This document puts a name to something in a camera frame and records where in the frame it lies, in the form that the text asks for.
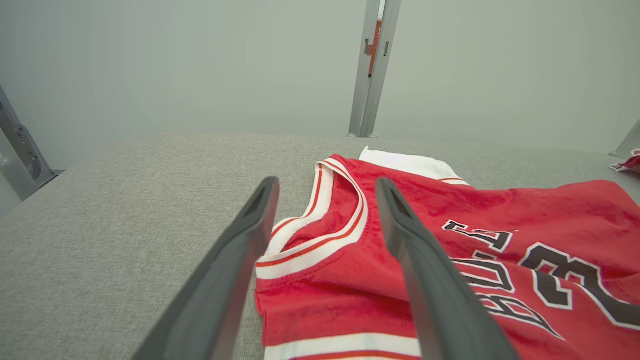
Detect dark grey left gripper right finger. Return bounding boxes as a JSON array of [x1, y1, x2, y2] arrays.
[[375, 177, 521, 360]]

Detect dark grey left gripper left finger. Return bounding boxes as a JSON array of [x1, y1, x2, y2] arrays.
[[132, 176, 281, 360]]

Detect red basketball jersey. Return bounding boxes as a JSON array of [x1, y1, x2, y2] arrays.
[[254, 146, 640, 360]]

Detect red white-trimmed shorts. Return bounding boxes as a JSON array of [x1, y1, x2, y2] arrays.
[[609, 148, 640, 175]]

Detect grey partition joint post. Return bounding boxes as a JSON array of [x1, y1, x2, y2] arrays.
[[348, 0, 403, 139]]

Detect grey metal bracket left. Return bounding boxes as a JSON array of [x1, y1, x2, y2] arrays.
[[0, 84, 57, 202]]

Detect grey partition corner post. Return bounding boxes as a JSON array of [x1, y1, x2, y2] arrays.
[[608, 119, 640, 160]]

